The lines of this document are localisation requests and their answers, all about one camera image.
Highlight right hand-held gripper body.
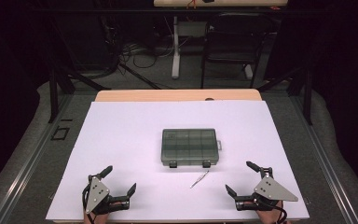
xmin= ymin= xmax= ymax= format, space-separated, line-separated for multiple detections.
xmin=234 ymin=166 xmax=299 ymax=213

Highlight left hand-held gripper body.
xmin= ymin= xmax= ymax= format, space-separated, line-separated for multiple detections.
xmin=81 ymin=174 xmax=131 ymax=217

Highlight metal tweezers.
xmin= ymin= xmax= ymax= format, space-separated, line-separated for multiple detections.
xmin=189 ymin=170 xmax=210 ymax=189

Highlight grey translucent compartment box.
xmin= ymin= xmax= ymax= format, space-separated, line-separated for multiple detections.
xmin=160 ymin=128 xmax=223 ymax=169

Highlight person's left hand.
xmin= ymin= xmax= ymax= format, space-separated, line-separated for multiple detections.
xmin=83 ymin=202 xmax=129 ymax=224

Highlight person's right hand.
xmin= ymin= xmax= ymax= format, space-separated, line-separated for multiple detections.
xmin=241 ymin=201 xmax=291 ymax=224

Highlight white desk foot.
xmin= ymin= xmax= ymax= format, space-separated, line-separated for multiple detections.
xmin=243 ymin=63 xmax=255 ymax=79

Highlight black chair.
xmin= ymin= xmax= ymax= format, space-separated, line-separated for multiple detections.
xmin=200 ymin=12 xmax=277 ymax=90

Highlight white desk leg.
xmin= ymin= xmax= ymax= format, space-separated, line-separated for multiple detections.
xmin=171 ymin=16 xmax=182 ymax=79

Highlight grey box under desk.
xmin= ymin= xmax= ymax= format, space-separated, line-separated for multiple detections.
xmin=177 ymin=21 xmax=209 ymax=38

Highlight black horizontal bar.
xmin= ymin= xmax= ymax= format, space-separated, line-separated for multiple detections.
xmin=34 ymin=7 xmax=324 ymax=14

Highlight light wooden desk top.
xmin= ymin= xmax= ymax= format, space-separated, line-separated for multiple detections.
xmin=153 ymin=0 xmax=289 ymax=8

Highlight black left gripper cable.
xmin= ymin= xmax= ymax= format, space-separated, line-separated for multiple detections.
xmin=81 ymin=182 xmax=96 ymax=224

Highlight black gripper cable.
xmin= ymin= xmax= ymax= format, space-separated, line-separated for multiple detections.
xmin=81 ymin=182 xmax=96 ymax=224
xmin=260 ymin=199 xmax=289 ymax=224

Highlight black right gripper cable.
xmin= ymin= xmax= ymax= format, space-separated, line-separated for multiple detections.
xmin=260 ymin=199 xmax=289 ymax=224

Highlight black metal stand post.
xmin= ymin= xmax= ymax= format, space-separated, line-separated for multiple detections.
xmin=48 ymin=66 xmax=61 ymax=124

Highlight bundle of floor cables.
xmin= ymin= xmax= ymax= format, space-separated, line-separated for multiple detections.
xmin=117 ymin=39 xmax=175 ymax=70

